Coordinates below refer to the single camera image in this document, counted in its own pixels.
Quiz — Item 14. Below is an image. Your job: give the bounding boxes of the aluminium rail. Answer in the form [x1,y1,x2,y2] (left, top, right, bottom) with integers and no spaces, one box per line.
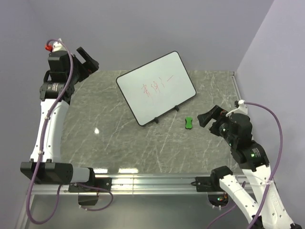
[230,71,244,100]
[30,173,253,195]

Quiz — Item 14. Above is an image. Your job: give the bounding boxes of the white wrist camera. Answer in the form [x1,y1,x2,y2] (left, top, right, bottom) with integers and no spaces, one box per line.
[225,100,248,117]
[45,38,66,52]

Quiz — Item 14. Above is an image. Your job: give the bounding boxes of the green whiteboard eraser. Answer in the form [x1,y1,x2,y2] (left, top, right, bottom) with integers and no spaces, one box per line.
[185,117,193,130]

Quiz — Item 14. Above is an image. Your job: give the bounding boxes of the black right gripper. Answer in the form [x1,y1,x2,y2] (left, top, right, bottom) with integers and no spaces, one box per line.
[197,104,237,146]

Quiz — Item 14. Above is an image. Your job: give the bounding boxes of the white whiteboard with black frame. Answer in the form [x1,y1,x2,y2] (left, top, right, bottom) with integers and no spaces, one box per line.
[116,51,196,126]

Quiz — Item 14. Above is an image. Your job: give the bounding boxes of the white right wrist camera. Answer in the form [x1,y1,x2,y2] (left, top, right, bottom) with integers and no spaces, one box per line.
[225,100,248,117]

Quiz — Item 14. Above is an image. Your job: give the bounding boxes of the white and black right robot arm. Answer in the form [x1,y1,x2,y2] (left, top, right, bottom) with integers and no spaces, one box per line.
[197,100,301,229]

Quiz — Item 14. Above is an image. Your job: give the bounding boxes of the aluminium front rail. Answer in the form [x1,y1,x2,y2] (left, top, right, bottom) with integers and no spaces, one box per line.
[30,173,253,195]

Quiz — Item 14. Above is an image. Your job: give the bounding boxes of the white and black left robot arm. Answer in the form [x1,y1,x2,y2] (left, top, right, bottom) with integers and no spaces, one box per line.
[20,47,99,192]

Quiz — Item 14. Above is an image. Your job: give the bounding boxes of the aluminium right side rail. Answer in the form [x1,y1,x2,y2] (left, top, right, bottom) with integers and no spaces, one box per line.
[230,71,244,100]

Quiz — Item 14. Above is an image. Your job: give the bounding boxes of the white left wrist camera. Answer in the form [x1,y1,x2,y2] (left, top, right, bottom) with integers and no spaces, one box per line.
[45,38,66,52]

